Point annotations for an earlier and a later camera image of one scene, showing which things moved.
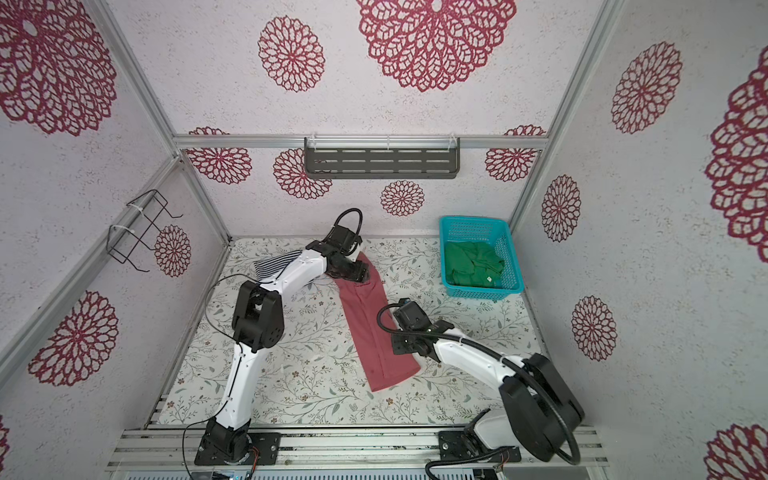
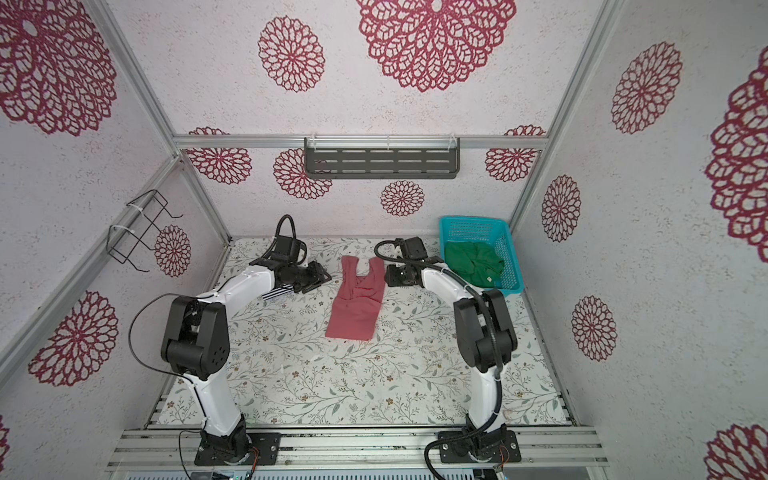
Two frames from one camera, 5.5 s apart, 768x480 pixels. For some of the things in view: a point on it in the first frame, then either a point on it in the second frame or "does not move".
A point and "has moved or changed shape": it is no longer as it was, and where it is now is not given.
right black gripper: x=397 y=348 -> x=391 y=276
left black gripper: x=358 y=273 -> x=318 y=279
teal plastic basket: x=479 y=258 does not move
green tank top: x=473 y=264 does not move
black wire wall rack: x=135 y=224 does not move
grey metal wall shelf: x=382 y=157 does not move
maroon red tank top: x=370 y=314 has moved or changed shape
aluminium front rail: x=177 y=448 does not move
